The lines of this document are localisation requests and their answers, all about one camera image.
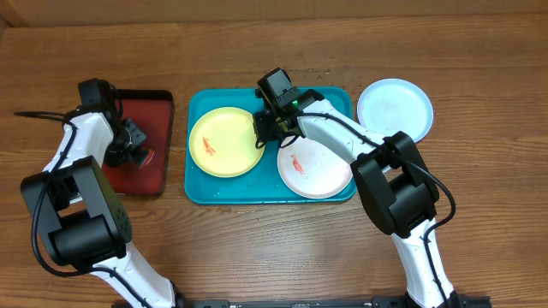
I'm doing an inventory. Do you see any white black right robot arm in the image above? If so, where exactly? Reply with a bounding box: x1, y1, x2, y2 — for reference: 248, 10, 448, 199
253, 68, 459, 307

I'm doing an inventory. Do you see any pink plate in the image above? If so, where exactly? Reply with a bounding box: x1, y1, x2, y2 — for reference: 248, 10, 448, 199
277, 137, 352, 199

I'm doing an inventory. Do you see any yellow plate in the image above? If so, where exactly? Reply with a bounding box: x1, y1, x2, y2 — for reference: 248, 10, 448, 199
188, 107, 265, 178

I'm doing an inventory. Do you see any teal plastic tray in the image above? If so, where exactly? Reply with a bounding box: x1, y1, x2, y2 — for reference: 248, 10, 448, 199
184, 86, 356, 204

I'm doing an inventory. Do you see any light blue plate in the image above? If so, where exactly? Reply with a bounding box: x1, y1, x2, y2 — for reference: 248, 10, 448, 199
356, 79, 434, 143

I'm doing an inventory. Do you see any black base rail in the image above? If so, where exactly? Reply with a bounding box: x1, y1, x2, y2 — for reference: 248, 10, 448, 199
110, 294, 492, 308

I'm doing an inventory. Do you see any dark red tray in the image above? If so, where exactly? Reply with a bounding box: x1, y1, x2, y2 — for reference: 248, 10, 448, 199
103, 89, 175, 196

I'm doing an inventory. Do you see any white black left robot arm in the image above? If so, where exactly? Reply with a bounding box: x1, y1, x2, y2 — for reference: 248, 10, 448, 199
19, 79, 188, 307

